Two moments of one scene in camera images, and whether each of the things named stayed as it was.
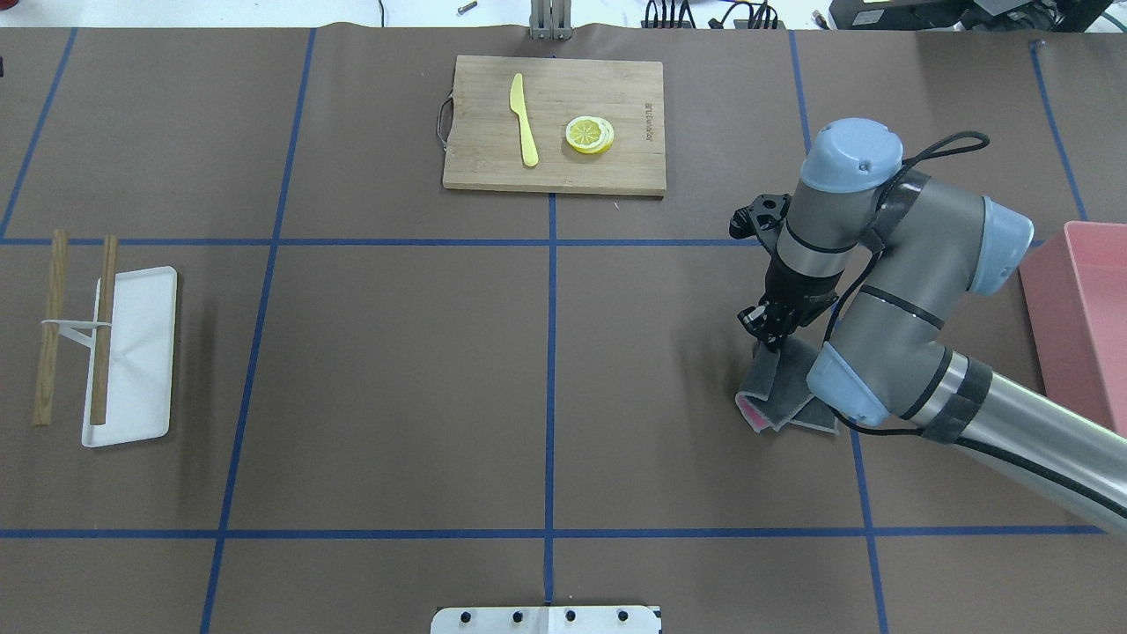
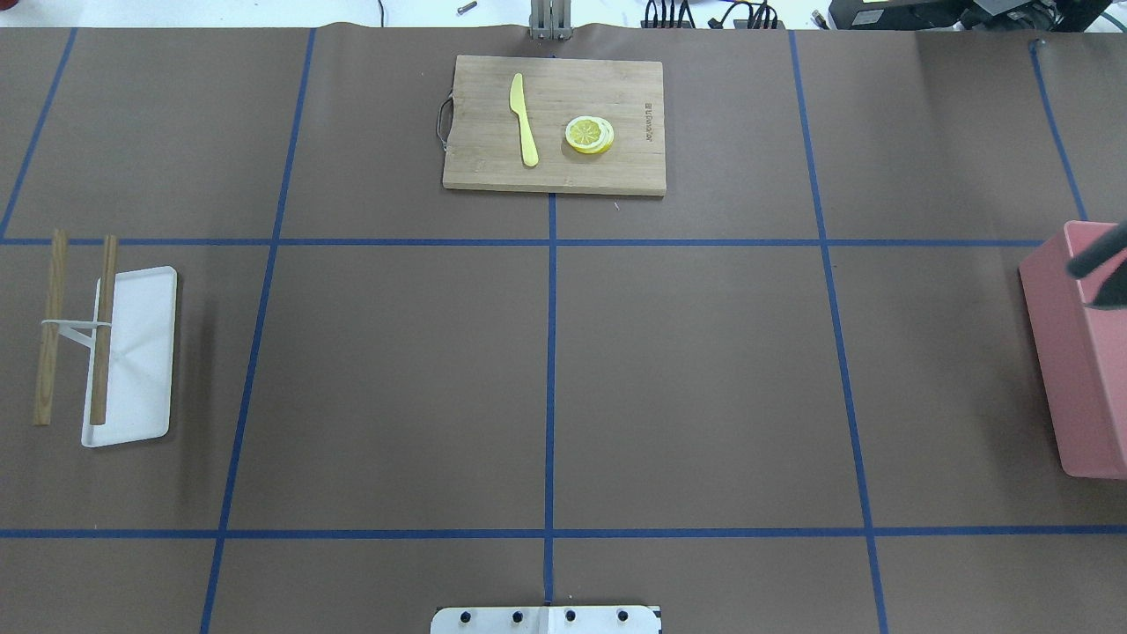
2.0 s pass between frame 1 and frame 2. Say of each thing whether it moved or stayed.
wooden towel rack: stayed
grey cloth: moved
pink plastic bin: stayed
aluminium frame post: stayed
